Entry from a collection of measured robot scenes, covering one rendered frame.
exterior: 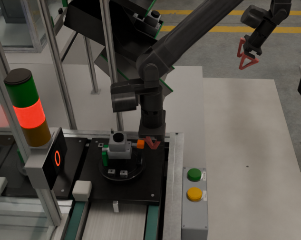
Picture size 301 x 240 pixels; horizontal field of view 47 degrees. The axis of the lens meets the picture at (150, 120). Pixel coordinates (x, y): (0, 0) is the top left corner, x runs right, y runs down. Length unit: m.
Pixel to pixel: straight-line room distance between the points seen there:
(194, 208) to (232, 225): 0.15
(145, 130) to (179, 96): 0.62
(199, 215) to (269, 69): 2.55
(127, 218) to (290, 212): 0.48
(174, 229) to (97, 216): 0.23
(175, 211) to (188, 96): 0.65
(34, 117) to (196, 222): 0.49
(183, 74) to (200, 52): 1.94
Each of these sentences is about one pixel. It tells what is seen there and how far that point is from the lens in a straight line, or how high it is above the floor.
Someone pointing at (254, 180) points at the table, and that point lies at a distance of 1.18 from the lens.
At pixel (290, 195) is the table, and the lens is 1.17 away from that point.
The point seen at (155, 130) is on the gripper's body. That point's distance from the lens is 0.88.
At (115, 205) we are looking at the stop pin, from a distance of 0.97.
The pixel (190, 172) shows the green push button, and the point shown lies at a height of 0.97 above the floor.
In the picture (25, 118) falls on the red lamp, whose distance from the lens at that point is 0.69.
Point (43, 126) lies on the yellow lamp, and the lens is 0.71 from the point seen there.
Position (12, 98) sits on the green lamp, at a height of 1.38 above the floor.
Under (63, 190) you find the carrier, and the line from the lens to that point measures 1.02.
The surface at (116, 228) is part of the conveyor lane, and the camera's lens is 0.99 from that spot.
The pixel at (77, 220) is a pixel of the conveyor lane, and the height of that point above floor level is 0.95.
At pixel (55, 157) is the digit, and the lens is 0.77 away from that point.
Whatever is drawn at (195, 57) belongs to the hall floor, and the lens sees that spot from 3.46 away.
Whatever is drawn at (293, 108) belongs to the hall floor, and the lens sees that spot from 2.95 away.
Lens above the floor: 1.74
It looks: 40 degrees down
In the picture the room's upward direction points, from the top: 3 degrees counter-clockwise
